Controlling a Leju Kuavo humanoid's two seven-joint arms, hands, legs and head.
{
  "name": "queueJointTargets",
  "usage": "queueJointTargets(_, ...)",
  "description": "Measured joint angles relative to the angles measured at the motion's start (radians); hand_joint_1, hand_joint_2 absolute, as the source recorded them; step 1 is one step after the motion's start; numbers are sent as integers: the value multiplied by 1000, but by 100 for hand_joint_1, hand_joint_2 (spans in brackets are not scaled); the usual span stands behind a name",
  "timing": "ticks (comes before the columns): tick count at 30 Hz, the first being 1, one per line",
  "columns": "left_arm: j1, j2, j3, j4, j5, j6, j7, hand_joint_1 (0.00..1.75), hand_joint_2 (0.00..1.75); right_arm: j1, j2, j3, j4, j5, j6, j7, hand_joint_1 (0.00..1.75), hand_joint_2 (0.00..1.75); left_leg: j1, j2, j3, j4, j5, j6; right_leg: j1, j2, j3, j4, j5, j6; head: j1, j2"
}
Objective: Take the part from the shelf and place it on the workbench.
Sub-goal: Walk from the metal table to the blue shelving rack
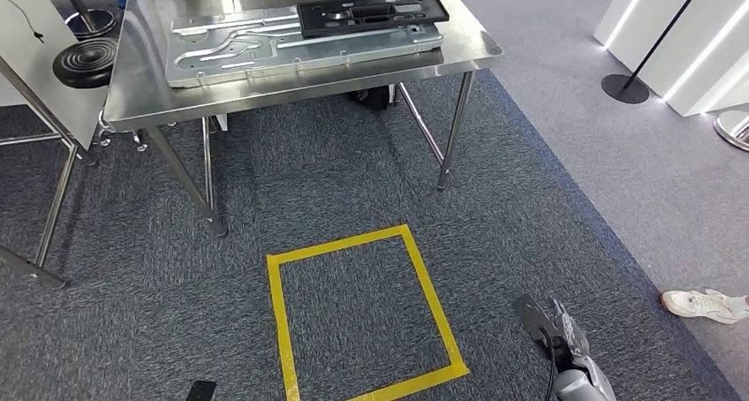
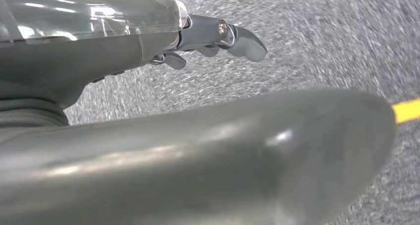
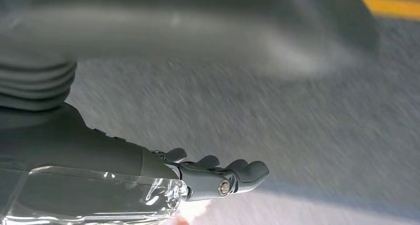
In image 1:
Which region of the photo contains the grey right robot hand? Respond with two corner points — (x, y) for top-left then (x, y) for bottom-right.
(549, 297), (592, 362)

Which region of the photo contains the black plastic panel part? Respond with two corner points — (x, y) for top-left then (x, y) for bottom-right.
(296, 0), (450, 40)

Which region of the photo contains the stainless steel workbench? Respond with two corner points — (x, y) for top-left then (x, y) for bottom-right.
(103, 0), (504, 238)

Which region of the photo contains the person's white shoe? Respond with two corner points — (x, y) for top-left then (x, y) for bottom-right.
(661, 288), (749, 326)

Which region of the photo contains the silver round stand base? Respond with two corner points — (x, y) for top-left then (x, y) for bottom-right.
(714, 110), (749, 153)

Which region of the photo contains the black bag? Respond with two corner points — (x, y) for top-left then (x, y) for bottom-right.
(348, 85), (392, 111)

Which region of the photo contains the grey machined metal plate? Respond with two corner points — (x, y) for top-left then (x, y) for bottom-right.
(165, 6), (444, 89)

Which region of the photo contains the black floor plate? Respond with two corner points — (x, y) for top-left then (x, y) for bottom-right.
(185, 381), (217, 401)

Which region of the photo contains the chrome caster base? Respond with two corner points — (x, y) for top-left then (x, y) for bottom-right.
(96, 108), (148, 153)

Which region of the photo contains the black ribbed round disc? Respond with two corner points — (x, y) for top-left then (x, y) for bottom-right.
(52, 37), (120, 89)

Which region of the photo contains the steel pole round base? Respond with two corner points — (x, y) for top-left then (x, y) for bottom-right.
(55, 0), (118, 42)

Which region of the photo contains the black cable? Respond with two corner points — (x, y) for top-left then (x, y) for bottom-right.
(538, 325), (560, 401)

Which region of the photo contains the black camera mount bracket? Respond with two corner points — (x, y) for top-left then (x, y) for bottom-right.
(513, 294), (564, 348)

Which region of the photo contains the black stanchion post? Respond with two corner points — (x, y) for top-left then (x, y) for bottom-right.
(601, 0), (712, 105)

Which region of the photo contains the steel frame stand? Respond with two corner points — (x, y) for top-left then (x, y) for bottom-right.
(0, 56), (100, 290)

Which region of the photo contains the thin black cord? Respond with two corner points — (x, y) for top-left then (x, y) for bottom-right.
(0, 0), (46, 43)

